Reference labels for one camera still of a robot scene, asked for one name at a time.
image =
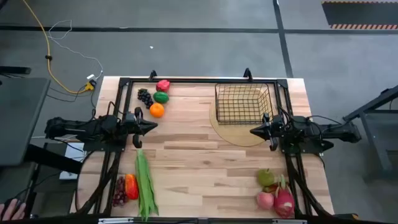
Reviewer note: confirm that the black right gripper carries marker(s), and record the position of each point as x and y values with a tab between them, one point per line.
275	129

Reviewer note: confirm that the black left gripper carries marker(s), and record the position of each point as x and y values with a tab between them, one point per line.
133	124

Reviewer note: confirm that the orange fruit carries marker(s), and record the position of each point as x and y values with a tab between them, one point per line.
157	110

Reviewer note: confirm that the black grapes bunch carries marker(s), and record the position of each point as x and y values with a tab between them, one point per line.
145	97

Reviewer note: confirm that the dark green round fruit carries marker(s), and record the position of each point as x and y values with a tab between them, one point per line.
161	97

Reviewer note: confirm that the red bell pepper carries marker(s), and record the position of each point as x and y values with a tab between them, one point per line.
163	86

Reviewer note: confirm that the green pear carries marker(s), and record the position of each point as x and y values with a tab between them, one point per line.
265	178

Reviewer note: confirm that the green corn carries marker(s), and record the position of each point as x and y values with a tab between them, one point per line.
144	183

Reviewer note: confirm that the pink peach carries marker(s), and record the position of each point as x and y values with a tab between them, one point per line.
265	200

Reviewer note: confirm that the pink dragon fruit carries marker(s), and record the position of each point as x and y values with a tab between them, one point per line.
283	200

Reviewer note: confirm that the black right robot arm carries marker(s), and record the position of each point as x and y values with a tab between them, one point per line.
326	129

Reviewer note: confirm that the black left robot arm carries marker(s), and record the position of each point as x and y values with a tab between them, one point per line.
93	127

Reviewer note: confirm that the round woven straw mat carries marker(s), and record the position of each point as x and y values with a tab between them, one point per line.
236	135

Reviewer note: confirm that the small red green fruit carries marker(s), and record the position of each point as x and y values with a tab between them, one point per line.
270	188

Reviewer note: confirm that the yellow plug connector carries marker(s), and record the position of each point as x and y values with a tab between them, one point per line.
90	85

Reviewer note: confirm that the red grapes bunch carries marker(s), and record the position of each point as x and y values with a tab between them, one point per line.
119	193

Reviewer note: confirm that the white power box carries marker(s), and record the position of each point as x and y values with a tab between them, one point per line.
74	154

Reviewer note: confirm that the black desk leg beam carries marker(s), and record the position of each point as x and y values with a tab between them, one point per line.
53	158

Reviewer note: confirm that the dark grey desk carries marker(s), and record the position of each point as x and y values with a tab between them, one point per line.
21	124

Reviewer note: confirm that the black flat bar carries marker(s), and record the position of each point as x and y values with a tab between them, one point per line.
15	70

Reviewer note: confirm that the black computer mouse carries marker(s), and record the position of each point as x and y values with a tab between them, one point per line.
18	200

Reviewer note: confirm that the black mat with striped edge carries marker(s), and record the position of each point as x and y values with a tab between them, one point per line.
357	14

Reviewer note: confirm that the person's hand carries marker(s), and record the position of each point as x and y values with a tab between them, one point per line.
11	211

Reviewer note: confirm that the black side table frame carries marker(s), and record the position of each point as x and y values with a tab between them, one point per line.
377	101

